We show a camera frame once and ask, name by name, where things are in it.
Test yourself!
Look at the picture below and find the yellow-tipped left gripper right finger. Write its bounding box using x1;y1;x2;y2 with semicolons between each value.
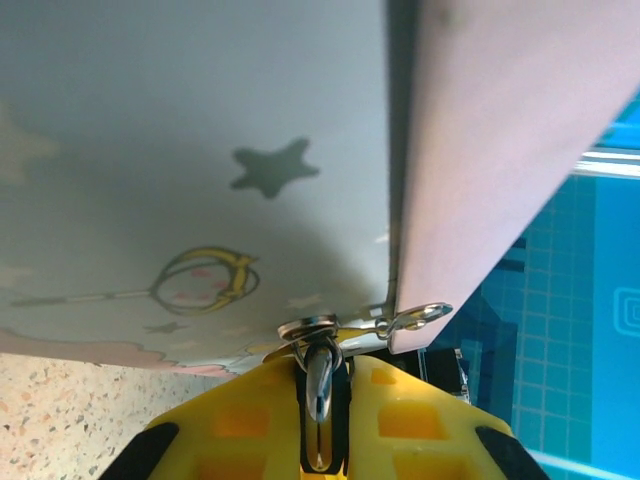
346;353;551;480

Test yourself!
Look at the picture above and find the blue cartoon tin box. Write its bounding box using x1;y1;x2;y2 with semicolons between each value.
0;0;640;379

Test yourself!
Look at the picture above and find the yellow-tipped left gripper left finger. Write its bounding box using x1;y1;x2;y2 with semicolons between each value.
97;354;303;480

